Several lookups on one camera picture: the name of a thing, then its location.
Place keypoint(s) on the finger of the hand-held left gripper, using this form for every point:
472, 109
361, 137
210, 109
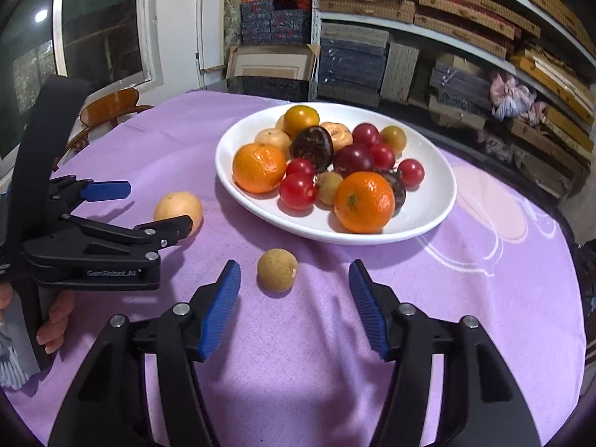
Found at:
105, 191
116, 237

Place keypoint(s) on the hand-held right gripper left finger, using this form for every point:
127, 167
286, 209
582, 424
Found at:
219, 312

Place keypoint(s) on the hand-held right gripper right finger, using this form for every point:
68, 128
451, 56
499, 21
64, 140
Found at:
370, 312

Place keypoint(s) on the small brown round fruit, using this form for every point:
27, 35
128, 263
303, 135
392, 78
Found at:
275, 270

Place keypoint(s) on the white oval plate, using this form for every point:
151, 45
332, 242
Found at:
419, 223

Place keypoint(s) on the small mandarin orange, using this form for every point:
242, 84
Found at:
363, 202

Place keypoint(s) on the dark wrinkled passion fruit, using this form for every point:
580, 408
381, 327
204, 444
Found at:
311, 146
398, 191

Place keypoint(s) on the small yellow fruit with stem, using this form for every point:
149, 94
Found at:
328, 188

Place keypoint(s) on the red cherry tomato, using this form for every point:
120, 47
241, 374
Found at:
382, 156
411, 172
298, 191
300, 166

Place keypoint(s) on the large mandarin orange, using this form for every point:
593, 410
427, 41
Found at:
258, 167

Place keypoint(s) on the dark red plum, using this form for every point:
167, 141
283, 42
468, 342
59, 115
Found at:
365, 134
353, 158

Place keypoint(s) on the orange-yellow tomato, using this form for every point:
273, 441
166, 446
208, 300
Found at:
301, 121
393, 137

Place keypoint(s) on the striped yellow pepino melon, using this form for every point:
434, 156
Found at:
340, 136

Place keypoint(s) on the person's left hand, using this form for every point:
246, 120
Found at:
56, 316

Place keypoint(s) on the purple tablecloth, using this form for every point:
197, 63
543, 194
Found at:
326, 335

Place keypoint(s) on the brown wooden chair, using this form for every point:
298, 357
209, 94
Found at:
111, 107

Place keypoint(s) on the white door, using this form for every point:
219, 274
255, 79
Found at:
186, 18

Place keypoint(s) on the dark blue patterned box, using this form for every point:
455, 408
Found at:
270, 87

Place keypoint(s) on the open cardboard box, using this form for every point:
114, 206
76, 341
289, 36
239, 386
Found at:
270, 63

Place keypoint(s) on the green marbled panel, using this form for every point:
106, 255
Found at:
232, 9

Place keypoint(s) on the stack of blue red boxes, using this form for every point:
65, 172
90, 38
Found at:
270, 18

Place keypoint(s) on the upright tan woven boxes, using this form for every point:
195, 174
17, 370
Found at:
399, 70

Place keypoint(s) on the stack of grey fabric boxes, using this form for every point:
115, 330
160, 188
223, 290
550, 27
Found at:
456, 79

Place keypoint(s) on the stack of dark blue boxes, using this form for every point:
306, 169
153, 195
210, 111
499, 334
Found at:
351, 60

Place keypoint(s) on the pink floral cloth bundle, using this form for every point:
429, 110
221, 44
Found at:
510, 95

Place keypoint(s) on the white metal shelf unit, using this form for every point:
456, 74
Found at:
354, 17

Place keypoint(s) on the stack of yellow wooden boxes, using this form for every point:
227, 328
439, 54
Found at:
549, 70

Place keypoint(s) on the stack of tan woven boxes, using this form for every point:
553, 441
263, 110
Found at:
442, 14

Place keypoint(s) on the window with white frame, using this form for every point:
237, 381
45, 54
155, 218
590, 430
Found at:
93, 23

